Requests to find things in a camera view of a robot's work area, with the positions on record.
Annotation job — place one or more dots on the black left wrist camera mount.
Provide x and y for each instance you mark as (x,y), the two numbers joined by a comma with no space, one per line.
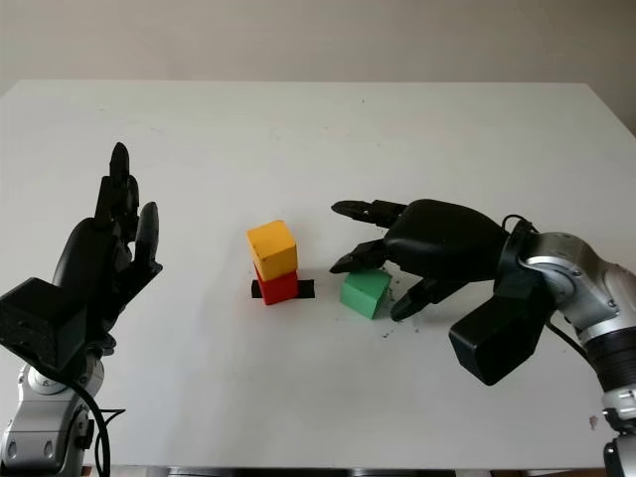
(40,318)

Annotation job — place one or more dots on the yellow cube block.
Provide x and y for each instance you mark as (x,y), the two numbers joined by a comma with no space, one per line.
(270,246)

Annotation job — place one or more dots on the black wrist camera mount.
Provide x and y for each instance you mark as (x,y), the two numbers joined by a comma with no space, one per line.
(40,318)
(497,338)

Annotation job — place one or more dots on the red cube block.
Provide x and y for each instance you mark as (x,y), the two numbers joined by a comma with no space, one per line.
(278,292)

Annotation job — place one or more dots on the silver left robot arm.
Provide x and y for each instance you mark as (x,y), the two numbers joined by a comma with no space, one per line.
(40,427)

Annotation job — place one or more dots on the black tape strip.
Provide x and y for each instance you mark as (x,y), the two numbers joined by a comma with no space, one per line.
(307,289)

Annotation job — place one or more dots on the green cube block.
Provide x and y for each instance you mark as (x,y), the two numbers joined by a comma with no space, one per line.
(360,293)

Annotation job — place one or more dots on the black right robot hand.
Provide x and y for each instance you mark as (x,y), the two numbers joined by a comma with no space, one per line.
(447,243)

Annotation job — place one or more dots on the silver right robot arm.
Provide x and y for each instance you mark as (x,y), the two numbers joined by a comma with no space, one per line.
(591,288)

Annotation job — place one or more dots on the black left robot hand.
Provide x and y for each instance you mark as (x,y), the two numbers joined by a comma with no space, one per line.
(94,263)

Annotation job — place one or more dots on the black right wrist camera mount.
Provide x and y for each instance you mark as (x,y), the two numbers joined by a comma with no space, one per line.
(497,338)

